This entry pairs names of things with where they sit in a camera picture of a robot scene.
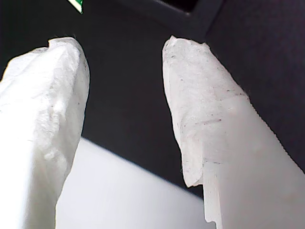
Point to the green printed snack bar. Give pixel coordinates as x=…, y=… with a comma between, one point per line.
x=78, y=3

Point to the black tray with wells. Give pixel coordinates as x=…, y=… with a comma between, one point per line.
x=181, y=20

